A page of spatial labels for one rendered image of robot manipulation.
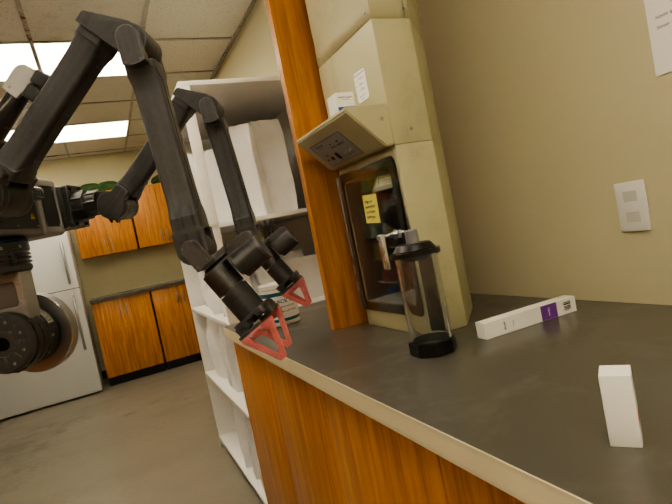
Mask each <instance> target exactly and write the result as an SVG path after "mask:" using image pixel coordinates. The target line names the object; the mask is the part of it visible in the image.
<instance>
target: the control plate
mask: <svg viewBox="0 0 672 504"><path fill-rule="evenodd" d="M335 140H338V142H336V141H335ZM328 143H329V144H331V145H332V146H329V145H328ZM349 148H351V149H352V150H350V151H349ZM309 149H310V150H311V151H313V152H314V153H315V154H316V155H318V156H319V157H320V158H322V159H323V160H324V161H325V162H327V163H328V164H329V165H330V166H332V167H334V166H336V165H338V164H340V163H343V162H345V161H347V160H349V159H351V158H353V157H356V156H358V155H360V154H362V153H364V152H363V151H361V150H360V149H359V148H358V147H357V146H355V145H354V144H353V143H352V142H350V141H349V140H348V139H347V138H346V137H344V136H343V135H342V134H341V133H340V132H338V131H337V132H335V133H333V134H332V135H330V136H329V137H327V138H325V139H324V140H322V141H320V142H319V143H317V144H315V145H314V146H312V147H310V148H309ZM345 150H347V152H346V153H345ZM341 152H343V154H342V155H341ZM334 153H338V154H339V155H340V156H341V157H343V158H341V159H339V158H338V157H337V156H336V155H334ZM331 156H332V157H334V158H335V160H332V159H331ZM327 159H329V160H330V162H329V161H328V160H327Z"/></svg>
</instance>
